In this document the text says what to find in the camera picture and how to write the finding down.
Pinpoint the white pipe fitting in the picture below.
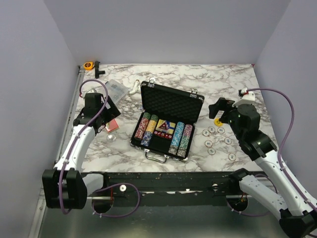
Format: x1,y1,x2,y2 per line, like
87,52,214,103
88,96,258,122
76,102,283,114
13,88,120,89
129,79,141,95

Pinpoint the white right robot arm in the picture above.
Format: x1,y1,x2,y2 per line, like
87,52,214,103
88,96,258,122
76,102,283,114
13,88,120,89
209,98,317,238

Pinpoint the yellow big blind button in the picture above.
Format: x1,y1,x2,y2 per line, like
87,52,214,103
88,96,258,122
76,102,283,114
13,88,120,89
214,118,223,126

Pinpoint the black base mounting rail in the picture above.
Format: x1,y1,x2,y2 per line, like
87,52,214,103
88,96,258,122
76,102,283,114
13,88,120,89
81,171,258,208

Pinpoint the white red poker chip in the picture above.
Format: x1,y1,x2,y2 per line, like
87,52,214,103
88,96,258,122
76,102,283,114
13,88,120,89
205,140,213,148
202,129,211,137
224,137,232,145
217,126,225,134
228,153,236,161
208,148,216,155
208,126,216,133

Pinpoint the clear dealer button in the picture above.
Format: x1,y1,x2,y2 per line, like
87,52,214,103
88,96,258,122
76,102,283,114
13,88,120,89
107,134,116,142

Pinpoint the red playing card deck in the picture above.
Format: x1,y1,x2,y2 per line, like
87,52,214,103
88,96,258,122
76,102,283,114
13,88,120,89
105,119,119,133

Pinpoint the black T-shaped tool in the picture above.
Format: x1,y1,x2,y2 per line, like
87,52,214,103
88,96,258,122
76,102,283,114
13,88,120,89
95,61,106,79

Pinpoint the boxed card deck in case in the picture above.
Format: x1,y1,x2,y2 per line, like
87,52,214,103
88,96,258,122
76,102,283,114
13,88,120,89
156,119,176,134

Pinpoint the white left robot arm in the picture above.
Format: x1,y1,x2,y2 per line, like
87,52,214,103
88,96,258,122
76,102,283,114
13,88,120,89
42,93,120,211

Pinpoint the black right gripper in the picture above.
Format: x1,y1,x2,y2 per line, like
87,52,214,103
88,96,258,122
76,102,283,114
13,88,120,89
209,97,244,140

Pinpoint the red dice row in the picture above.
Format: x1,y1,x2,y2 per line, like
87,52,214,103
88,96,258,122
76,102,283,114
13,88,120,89
154,131,173,140

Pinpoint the black poker chip case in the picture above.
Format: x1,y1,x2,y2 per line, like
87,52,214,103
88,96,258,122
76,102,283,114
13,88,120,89
130,81,205,162

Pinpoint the orange tape measure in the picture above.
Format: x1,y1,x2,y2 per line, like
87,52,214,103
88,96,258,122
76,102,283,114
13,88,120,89
83,61,95,71

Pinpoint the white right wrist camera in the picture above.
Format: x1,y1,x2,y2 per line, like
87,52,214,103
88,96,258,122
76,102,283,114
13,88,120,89
232,88,256,107

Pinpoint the clear plastic organizer box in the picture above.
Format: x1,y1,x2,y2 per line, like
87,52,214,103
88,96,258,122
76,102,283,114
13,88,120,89
105,79,129,105

